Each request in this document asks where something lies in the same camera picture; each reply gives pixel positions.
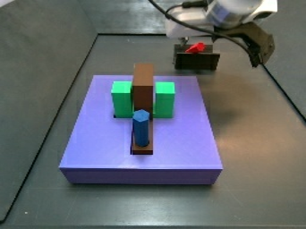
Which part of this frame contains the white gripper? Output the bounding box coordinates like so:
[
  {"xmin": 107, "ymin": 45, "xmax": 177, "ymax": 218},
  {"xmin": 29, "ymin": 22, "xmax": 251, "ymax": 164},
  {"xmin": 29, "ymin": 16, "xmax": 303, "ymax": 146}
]
[{"xmin": 164, "ymin": 0, "xmax": 278, "ymax": 46}]

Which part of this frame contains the red peg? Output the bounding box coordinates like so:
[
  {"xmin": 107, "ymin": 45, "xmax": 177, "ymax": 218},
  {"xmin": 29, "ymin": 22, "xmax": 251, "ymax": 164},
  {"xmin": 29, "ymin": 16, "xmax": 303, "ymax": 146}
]
[{"xmin": 186, "ymin": 42, "xmax": 206, "ymax": 54}]

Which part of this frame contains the robot arm wrist link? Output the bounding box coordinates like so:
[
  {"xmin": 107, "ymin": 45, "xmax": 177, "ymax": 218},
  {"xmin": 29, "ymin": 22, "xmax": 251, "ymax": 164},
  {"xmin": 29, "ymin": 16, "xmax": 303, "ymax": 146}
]
[{"xmin": 207, "ymin": 0, "xmax": 262, "ymax": 29}]

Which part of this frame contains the purple board base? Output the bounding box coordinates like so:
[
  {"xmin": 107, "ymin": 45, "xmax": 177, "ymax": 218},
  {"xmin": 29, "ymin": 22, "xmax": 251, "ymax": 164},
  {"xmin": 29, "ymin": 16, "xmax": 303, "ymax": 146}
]
[{"xmin": 60, "ymin": 75, "xmax": 222, "ymax": 184}]

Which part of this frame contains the black angled holder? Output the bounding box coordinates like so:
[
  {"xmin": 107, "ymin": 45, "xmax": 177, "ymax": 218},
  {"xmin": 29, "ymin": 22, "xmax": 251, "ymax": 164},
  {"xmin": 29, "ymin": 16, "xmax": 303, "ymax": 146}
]
[{"xmin": 173, "ymin": 44, "xmax": 220, "ymax": 71}]

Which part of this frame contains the right green block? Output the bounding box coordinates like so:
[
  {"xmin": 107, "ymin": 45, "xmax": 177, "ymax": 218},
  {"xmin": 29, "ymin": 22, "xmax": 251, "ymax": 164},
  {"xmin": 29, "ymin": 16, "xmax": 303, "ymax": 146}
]
[{"xmin": 153, "ymin": 81, "xmax": 175, "ymax": 118}]

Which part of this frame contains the green block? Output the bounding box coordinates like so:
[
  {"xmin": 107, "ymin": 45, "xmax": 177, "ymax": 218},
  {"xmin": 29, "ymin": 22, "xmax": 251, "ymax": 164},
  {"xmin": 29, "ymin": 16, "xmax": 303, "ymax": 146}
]
[
  {"xmin": 111, "ymin": 81, "xmax": 132, "ymax": 118},
  {"xmin": 153, "ymin": 81, "xmax": 175, "ymax": 118}
]

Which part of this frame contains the brown tall block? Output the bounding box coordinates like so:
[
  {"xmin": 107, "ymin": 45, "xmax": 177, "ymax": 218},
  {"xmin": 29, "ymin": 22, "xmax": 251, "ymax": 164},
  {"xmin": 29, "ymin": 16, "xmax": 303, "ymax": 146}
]
[{"xmin": 131, "ymin": 64, "xmax": 153, "ymax": 155}]

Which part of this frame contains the left green block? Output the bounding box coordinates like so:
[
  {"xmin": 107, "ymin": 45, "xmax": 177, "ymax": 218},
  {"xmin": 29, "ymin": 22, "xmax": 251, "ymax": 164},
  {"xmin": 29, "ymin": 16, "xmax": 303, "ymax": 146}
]
[{"xmin": 111, "ymin": 81, "xmax": 132, "ymax": 118}]

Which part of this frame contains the blue hexagonal peg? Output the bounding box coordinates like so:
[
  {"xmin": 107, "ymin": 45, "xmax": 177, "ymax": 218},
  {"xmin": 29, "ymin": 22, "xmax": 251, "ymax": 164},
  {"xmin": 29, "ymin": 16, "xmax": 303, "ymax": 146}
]
[{"xmin": 132, "ymin": 109, "xmax": 149, "ymax": 147}]

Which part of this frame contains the black cable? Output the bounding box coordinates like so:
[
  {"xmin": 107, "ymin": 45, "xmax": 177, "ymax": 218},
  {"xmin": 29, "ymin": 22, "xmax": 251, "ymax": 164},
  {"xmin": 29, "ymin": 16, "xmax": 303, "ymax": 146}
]
[{"xmin": 147, "ymin": 0, "xmax": 260, "ymax": 57}]

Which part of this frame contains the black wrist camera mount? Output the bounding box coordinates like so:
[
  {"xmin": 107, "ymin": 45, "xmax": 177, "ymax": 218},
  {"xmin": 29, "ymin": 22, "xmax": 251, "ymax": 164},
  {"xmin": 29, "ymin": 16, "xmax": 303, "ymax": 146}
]
[{"xmin": 214, "ymin": 22, "xmax": 275, "ymax": 67}]

